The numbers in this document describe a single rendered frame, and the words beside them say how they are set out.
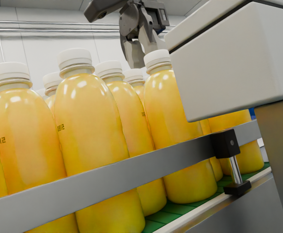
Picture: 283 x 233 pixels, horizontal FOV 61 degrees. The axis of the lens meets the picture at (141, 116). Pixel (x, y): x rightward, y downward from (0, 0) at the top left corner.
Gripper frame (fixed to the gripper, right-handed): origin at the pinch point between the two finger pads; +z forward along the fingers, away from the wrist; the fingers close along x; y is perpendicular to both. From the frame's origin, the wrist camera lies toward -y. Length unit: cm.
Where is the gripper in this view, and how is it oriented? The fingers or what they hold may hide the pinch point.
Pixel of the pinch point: (144, 71)
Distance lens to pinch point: 49.8
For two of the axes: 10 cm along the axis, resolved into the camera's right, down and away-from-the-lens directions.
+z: 2.5, 9.7, -0.8
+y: 8.0, -1.5, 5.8
